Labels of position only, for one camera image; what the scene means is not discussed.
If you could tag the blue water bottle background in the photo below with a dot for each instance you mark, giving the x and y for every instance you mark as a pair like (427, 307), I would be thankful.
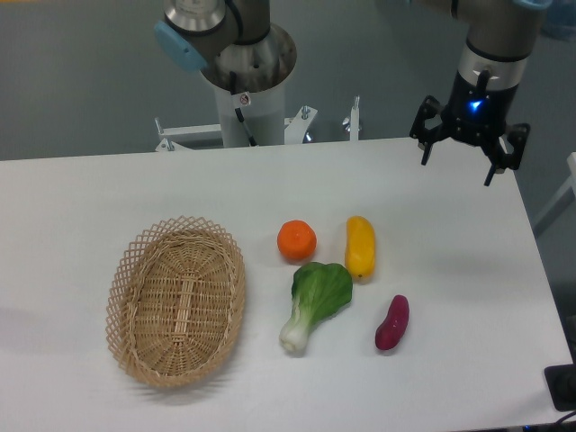
(559, 23)

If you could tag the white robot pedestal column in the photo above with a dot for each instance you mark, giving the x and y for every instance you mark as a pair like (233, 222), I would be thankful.
(252, 117)

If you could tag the oval wicker basket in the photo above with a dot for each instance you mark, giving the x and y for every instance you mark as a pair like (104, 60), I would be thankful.
(176, 303)

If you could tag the green bok choy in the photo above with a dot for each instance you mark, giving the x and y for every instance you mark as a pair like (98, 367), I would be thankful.
(319, 291)

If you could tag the purple sweet potato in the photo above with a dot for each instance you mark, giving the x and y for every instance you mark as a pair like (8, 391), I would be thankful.
(392, 329)

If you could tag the black device at table edge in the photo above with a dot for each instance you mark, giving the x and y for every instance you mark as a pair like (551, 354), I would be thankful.
(560, 381)

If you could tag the white furniture piece right edge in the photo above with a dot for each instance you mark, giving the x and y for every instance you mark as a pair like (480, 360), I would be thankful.
(561, 199)

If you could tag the orange tangerine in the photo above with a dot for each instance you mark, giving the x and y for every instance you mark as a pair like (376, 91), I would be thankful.
(296, 240)

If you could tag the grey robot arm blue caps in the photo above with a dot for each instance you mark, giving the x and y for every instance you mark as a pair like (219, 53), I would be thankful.
(237, 49)

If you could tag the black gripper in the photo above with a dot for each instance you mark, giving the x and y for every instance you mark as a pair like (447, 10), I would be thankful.
(479, 114)

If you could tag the white metal base frame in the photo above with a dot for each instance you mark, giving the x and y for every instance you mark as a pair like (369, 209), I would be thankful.
(295, 131)

